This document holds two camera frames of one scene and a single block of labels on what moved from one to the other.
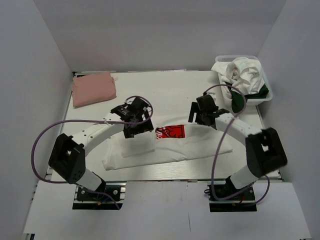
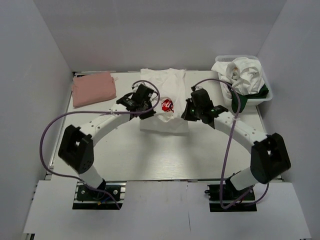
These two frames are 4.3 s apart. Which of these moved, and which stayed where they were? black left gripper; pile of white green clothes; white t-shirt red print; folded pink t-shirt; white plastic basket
Moved: white t-shirt red print; black left gripper
Stayed: folded pink t-shirt; white plastic basket; pile of white green clothes
